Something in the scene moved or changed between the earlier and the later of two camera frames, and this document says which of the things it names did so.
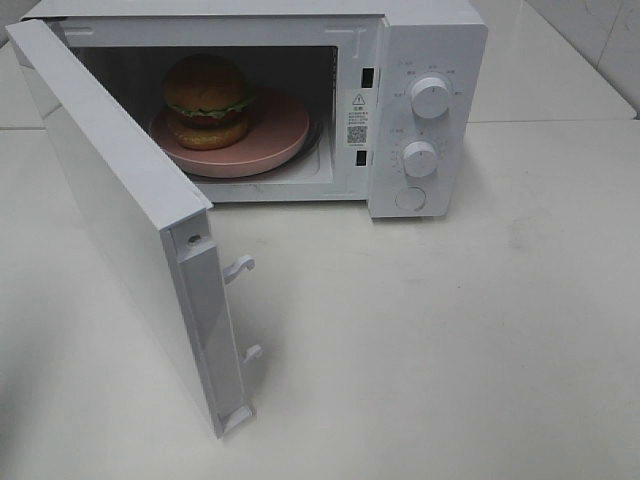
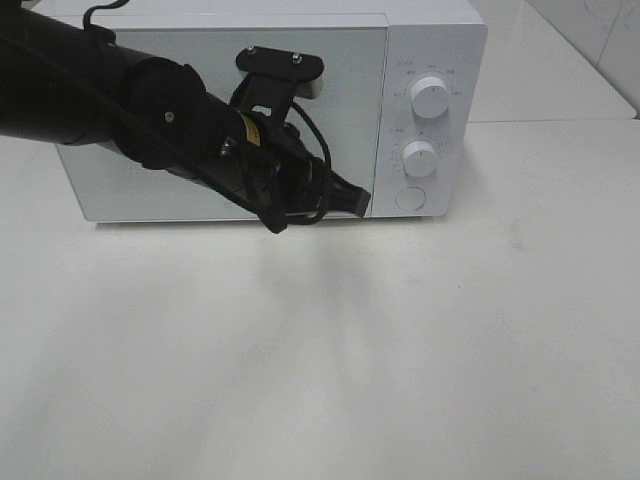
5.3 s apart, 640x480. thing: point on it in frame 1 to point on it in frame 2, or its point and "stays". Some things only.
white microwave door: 158,222 to 110,184
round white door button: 410,198 stays
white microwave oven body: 395,92 stays
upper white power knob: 430,97 stays
